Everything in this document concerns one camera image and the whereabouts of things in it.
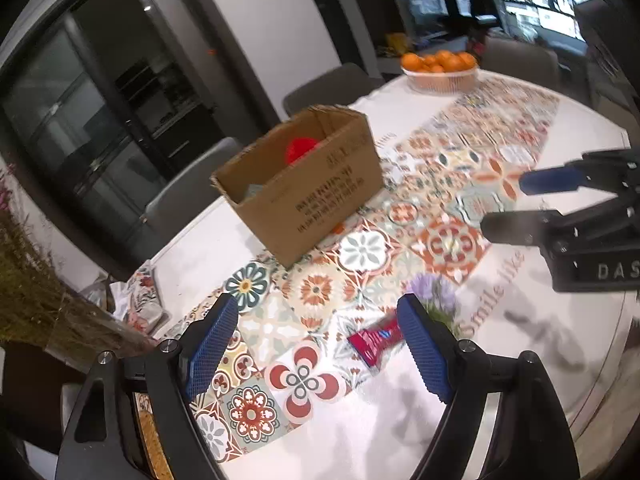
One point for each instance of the small blue packet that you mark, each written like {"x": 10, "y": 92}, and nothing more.
{"x": 255, "y": 191}

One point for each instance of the purple artificial flower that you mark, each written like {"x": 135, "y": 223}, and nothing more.
{"x": 440, "y": 290}

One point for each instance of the brown cardboard box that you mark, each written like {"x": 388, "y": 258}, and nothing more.
{"x": 310, "y": 200}

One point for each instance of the pile of oranges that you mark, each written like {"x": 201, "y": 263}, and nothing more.
{"x": 440, "y": 61}

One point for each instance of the grey dining chair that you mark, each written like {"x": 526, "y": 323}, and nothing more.
{"x": 325, "y": 90}
{"x": 520, "y": 60}
{"x": 190, "y": 185}

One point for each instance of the floral cloth tissue pouch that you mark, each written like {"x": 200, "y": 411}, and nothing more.
{"x": 142, "y": 305}

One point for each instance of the computer monitor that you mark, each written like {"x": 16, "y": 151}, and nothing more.
{"x": 427, "y": 5}

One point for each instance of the magenta packet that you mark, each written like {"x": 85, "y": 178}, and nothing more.
{"x": 372, "y": 342}

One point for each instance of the red fluffy pompom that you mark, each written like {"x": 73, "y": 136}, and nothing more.
{"x": 300, "y": 149}

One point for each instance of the silver refrigerator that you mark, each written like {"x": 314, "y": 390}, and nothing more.
{"x": 175, "y": 35}

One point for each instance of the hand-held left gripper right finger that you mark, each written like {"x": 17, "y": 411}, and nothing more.
{"x": 425, "y": 350}

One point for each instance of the dried flower bunch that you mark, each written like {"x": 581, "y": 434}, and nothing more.
{"x": 30, "y": 280}

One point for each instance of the white plastic basket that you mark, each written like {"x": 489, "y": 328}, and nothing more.
{"x": 440, "y": 83}

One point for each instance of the crumpled plastic bag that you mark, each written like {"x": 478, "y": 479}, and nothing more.
{"x": 100, "y": 292}

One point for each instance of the white patterned table cover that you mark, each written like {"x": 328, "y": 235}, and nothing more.
{"x": 350, "y": 415}

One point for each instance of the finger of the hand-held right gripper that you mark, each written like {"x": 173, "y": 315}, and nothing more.
{"x": 515, "y": 227}
{"x": 547, "y": 180}

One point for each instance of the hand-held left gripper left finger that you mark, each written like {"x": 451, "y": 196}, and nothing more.
{"x": 215, "y": 345}

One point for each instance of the yellow bag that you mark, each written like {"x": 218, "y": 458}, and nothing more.
{"x": 396, "y": 44}

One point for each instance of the glass sliding door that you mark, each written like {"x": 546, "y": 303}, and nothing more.
{"x": 75, "y": 125}

